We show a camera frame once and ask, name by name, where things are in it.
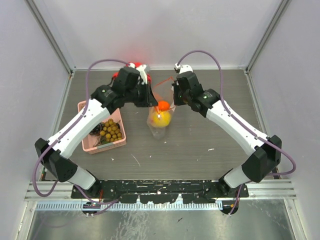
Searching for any grey slotted cable duct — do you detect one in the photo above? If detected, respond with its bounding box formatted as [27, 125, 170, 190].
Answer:
[34, 200, 223, 212]

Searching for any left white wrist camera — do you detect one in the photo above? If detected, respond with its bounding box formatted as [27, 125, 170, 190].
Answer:
[128, 62, 151, 85]

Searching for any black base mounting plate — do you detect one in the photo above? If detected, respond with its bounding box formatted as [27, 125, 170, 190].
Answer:
[85, 180, 249, 204]

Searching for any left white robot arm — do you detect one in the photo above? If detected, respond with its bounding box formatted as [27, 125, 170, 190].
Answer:
[35, 64, 158, 198]

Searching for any dark purple grape bunch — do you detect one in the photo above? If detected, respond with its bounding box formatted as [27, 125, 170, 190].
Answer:
[89, 122, 105, 136]

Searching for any bunch of brown longans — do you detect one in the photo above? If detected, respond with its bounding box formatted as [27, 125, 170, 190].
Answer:
[98, 118, 123, 145]

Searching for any orange fruit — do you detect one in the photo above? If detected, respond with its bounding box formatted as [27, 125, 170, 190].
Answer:
[148, 112, 161, 128]

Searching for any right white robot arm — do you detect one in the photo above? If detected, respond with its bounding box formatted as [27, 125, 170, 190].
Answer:
[172, 71, 282, 197]

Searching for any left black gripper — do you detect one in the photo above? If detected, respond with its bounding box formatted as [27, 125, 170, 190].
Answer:
[124, 79, 158, 107]

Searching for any clear zip top bag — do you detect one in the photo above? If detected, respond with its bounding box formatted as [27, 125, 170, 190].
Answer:
[146, 76, 176, 140]

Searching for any orange persimmon with leaf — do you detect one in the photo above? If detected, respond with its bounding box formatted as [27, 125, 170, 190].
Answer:
[157, 100, 171, 112]

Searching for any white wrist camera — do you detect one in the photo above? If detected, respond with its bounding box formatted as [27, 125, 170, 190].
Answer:
[128, 62, 151, 85]
[174, 63, 193, 75]

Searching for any crumpled red cloth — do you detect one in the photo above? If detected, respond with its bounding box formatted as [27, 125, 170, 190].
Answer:
[111, 61, 152, 84]

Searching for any yellow pear fruit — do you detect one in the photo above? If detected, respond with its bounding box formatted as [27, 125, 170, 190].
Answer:
[156, 111, 172, 128]

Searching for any pink perforated plastic basket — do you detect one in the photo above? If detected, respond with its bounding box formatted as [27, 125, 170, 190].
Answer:
[81, 108, 127, 154]

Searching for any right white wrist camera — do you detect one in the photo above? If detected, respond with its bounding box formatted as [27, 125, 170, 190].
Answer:
[174, 63, 193, 75]

